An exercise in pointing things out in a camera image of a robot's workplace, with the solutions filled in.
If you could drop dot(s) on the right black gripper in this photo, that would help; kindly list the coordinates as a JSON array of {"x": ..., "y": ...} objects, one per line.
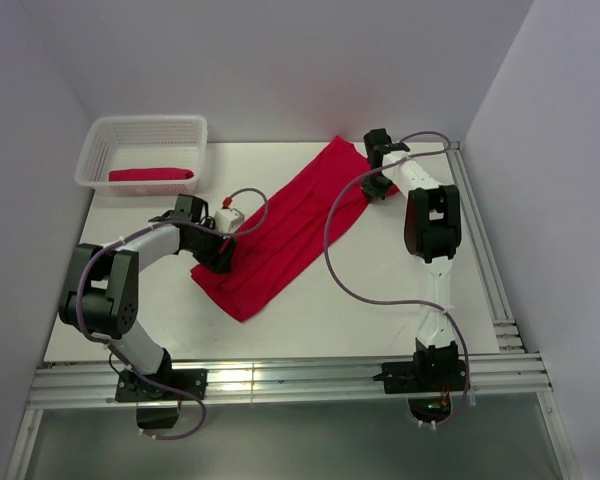
[{"x": 367, "y": 186}]

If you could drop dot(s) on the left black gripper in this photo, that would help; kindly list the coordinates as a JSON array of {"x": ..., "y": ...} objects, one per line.
[{"x": 216, "y": 261}]

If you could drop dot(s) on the red t shirt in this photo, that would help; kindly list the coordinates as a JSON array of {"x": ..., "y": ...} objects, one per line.
[
  {"x": 268, "y": 260},
  {"x": 160, "y": 174}
]

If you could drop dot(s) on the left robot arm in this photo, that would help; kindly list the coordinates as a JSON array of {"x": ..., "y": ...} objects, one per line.
[{"x": 100, "y": 297}]

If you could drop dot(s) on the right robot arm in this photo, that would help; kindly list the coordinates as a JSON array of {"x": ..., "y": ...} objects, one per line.
[{"x": 432, "y": 234}]

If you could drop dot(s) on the rolled red t shirt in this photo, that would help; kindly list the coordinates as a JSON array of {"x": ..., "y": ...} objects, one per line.
[{"x": 160, "y": 174}]

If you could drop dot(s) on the white plastic basket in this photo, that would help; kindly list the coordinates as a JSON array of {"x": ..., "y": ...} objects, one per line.
[{"x": 143, "y": 142}]

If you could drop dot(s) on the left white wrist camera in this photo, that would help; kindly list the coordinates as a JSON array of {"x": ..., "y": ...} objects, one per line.
[{"x": 228, "y": 220}]

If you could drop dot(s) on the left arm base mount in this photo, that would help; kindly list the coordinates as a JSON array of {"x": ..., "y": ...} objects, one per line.
[{"x": 160, "y": 397}]

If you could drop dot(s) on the aluminium right rail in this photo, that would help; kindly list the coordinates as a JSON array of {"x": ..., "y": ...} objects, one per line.
[{"x": 505, "y": 327}]

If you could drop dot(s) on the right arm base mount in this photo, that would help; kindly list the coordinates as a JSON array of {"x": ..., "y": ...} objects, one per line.
[{"x": 429, "y": 385}]

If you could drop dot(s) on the aluminium front rail frame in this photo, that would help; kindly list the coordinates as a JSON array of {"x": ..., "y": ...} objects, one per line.
[{"x": 83, "y": 385}]

